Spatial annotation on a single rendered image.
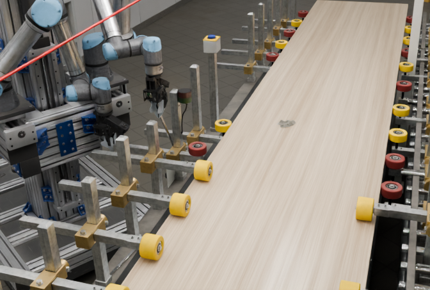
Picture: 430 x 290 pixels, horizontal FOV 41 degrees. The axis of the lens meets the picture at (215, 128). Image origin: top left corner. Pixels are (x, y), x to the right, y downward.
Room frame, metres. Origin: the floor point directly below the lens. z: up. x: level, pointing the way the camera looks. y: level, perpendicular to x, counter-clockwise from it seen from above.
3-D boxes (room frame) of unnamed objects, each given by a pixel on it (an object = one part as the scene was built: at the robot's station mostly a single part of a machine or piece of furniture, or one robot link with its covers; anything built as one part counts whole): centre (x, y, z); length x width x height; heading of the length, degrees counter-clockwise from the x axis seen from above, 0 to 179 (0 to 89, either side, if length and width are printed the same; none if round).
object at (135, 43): (2.44, 0.31, 1.32); 0.11 x 0.11 x 0.08; 23
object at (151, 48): (2.36, 0.25, 1.32); 0.09 x 0.08 x 0.11; 23
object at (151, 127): (2.11, 0.25, 0.87); 0.04 x 0.04 x 0.48; 70
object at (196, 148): (2.27, 0.08, 0.85); 0.08 x 0.08 x 0.11
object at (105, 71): (2.78, 0.58, 1.09); 0.15 x 0.15 x 0.10
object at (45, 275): (1.38, 0.51, 0.95); 0.14 x 0.06 x 0.05; 160
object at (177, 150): (2.32, 0.17, 0.85); 0.14 x 0.06 x 0.05; 160
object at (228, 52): (3.74, -0.27, 0.81); 0.44 x 0.03 x 0.04; 70
